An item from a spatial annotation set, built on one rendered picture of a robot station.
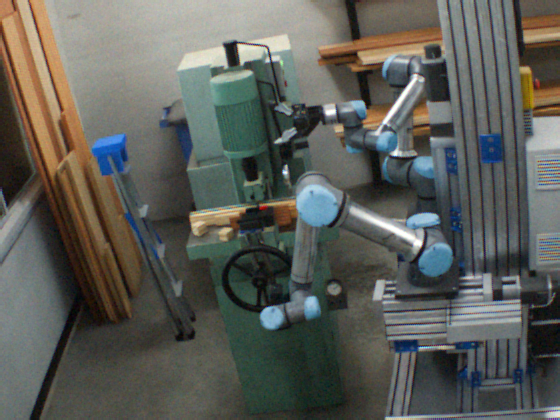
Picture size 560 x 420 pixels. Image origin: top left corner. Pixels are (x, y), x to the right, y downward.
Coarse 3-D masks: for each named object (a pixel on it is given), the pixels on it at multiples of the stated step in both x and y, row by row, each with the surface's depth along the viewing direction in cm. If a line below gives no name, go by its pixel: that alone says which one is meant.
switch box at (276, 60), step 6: (276, 60) 289; (270, 66) 290; (276, 66) 290; (270, 72) 291; (276, 72) 291; (282, 72) 294; (270, 78) 292; (276, 78) 292; (282, 78) 293; (282, 84) 293; (276, 90) 294; (282, 90) 294; (276, 96) 296
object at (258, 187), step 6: (258, 174) 287; (258, 180) 281; (246, 186) 278; (252, 186) 278; (258, 186) 278; (264, 186) 289; (246, 192) 279; (252, 192) 279; (258, 192) 279; (264, 192) 281; (246, 198) 281; (258, 198) 280
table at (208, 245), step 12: (216, 228) 288; (288, 228) 276; (324, 228) 272; (336, 228) 272; (192, 240) 282; (204, 240) 280; (216, 240) 278; (288, 240) 275; (324, 240) 274; (192, 252) 278; (204, 252) 278; (216, 252) 278; (228, 252) 278; (240, 264) 269
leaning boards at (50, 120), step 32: (0, 0) 349; (32, 0) 388; (0, 32) 338; (32, 32) 383; (32, 64) 381; (32, 96) 365; (64, 96) 421; (32, 128) 361; (64, 128) 402; (64, 160) 372; (96, 160) 410; (64, 192) 377; (96, 192) 405; (64, 224) 387; (96, 224) 398; (128, 224) 463; (96, 256) 396; (128, 256) 434; (96, 288) 407; (96, 320) 406
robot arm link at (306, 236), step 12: (300, 228) 228; (312, 228) 227; (300, 240) 230; (312, 240) 229; (300, 252) 231; (312, 252) 231; (300, 264) 233; (312, 264) 234; (300, 276) 234; (312, 276) 236; (300, 288) 235
